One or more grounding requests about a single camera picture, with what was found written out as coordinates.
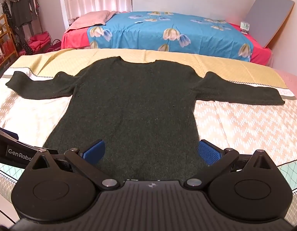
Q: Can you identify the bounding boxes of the red bed sheet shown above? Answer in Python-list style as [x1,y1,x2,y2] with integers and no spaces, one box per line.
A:
[61,27,273,66]

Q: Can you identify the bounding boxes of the pink pillow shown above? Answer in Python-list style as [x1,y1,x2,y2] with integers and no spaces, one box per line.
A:
[66,10,117,32]

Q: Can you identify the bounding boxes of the yellow and white patterned bedspread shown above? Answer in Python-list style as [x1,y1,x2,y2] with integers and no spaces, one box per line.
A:
[0,49,297,225]

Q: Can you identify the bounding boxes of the grey foam board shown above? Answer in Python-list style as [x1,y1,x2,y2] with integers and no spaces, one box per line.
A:
[243,0,294,48]

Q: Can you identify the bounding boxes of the wooden shelf rack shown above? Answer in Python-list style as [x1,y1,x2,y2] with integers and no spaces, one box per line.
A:
[0,14,18,69]

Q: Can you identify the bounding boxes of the blue floral quilt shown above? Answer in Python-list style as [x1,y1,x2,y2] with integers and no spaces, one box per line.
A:
[87,12,254,62]

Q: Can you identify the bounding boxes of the dark green knit sweater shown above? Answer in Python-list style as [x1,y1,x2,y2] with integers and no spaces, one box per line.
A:
[6,57,284,181]

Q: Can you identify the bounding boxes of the red clothes pile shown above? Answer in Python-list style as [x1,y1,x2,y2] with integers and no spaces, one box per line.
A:
[18,31,61,56]

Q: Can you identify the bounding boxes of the hanging dark clothes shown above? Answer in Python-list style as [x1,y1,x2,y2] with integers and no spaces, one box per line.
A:
[2,0,37,55]

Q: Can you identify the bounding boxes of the small digital clock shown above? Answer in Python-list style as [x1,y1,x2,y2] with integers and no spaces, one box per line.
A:
[240,21,250,34]

